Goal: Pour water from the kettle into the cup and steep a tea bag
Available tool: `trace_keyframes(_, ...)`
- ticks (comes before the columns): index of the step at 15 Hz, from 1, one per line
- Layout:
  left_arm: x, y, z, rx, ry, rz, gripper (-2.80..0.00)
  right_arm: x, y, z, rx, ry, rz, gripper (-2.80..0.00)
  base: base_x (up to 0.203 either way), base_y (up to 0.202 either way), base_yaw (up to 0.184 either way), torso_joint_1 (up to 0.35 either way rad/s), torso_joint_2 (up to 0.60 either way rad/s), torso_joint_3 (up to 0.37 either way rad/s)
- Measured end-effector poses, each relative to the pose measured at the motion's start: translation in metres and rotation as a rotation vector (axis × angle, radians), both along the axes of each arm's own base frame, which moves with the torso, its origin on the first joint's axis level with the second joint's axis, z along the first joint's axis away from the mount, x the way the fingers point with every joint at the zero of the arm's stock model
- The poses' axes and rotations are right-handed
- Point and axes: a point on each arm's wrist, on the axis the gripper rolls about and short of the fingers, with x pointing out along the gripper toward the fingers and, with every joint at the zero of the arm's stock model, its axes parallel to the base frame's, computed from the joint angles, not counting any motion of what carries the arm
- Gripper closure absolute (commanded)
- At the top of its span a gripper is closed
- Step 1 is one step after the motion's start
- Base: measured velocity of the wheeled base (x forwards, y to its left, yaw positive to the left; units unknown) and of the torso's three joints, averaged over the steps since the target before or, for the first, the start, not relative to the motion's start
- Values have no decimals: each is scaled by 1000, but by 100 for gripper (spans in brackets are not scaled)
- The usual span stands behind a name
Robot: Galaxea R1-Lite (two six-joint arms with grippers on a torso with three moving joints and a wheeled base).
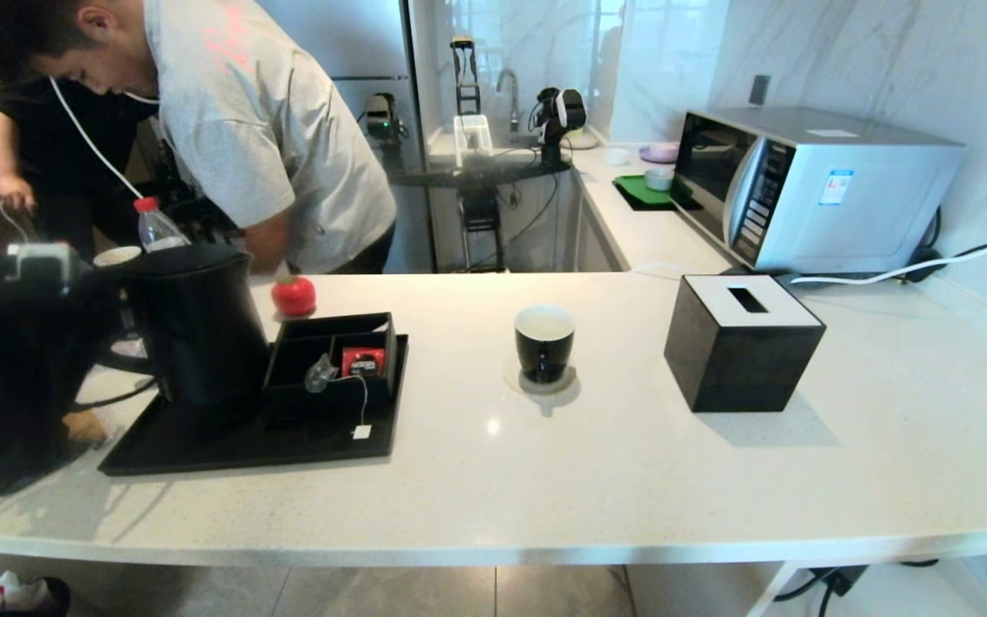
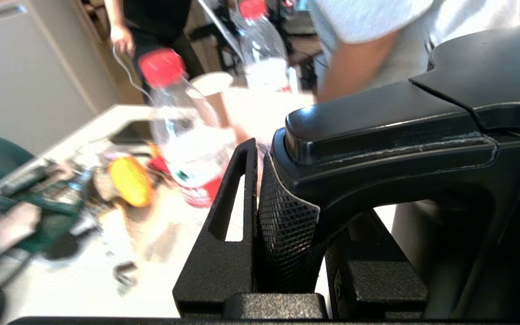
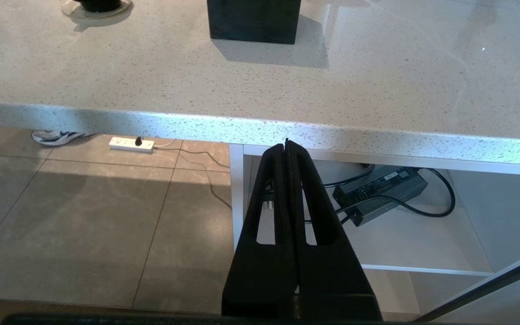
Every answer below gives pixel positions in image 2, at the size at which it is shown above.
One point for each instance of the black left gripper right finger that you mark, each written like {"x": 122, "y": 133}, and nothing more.
{"x": 377, "y": 293}

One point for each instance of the clear water bottle red cap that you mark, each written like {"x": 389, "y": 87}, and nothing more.
{"x": 262, "y": 45}
{"x": 192, "y": 153}

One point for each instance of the beige wall cabinet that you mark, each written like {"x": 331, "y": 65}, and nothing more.
{"x": 25, "y": 67}

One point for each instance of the person in grey shirt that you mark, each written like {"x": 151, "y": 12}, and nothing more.
{"x": 377, "y": 27}

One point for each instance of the paper cup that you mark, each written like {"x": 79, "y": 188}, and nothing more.
{"x": 215, "y": 88}

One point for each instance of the person in black clothes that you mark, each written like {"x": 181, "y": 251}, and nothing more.
{"x": 160, "y": 22}

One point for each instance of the black electric kettle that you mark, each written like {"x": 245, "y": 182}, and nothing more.
{"x": 422, "y": 149}

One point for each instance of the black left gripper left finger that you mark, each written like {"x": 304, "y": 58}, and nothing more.
{"x": 215, "y": 271}

